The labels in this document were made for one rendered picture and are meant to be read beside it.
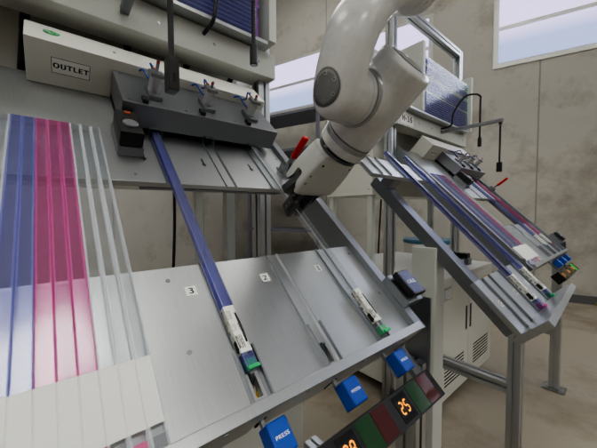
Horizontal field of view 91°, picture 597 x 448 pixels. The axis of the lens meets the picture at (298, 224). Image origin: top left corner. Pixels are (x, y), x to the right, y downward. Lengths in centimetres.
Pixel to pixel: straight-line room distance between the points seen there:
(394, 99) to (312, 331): 34
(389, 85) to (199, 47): 55
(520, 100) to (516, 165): 69
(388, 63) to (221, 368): 42
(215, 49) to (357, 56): 55
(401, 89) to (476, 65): 376
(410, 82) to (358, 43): 9
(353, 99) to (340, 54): 5
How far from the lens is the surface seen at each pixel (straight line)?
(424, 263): 80
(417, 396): 50
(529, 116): 403
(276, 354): 39
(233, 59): 91
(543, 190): 393
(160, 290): 39
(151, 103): 66
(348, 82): 39
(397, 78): 44
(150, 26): 85
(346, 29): 41
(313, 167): 50
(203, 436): 31
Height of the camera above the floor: 92
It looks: 2 degrees down
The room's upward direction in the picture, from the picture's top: straight up
